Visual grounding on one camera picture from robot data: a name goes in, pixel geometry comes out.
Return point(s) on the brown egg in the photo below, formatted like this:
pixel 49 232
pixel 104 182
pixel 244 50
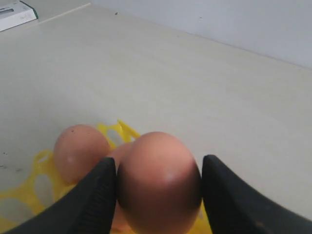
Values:
pixel 77 150
pixel 158 185
pixel 120 152

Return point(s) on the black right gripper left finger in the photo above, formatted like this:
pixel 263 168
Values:
pixel 87 209

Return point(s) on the white green pen box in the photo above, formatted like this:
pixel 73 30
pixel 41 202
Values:
pixel 15 14

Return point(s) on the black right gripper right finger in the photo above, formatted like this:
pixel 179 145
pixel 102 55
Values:
pixel 234 207

